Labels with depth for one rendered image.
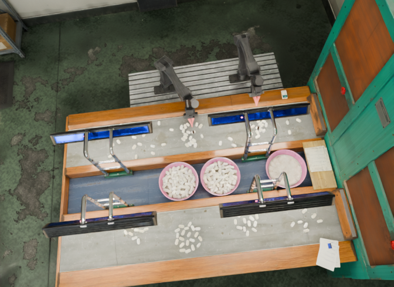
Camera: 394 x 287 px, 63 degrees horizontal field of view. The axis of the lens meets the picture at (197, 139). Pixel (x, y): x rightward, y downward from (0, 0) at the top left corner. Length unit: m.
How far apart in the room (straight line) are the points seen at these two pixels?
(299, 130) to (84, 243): 1.63
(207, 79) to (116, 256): 1.45
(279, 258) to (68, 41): 3.18
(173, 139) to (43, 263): 1.61
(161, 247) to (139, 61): 2.16
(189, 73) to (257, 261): 1.48
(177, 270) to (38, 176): 1.83
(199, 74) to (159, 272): 1.49
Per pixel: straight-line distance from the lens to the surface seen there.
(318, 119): 2.33
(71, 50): 4.02
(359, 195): 2.06
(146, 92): 2.62
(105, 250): 2.24
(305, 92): 2.51
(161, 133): 2.35
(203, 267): 2.09
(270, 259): 2.11
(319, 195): 1.87
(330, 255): 2.19
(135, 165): 2.27
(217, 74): 2.64
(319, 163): 2.29
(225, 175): 2.20
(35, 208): 3.35
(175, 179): 2.21
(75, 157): 2.47
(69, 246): 2.33
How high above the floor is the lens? 2.85
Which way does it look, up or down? 67 degrees down
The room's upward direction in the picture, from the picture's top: 10 degrees counter-clockwise
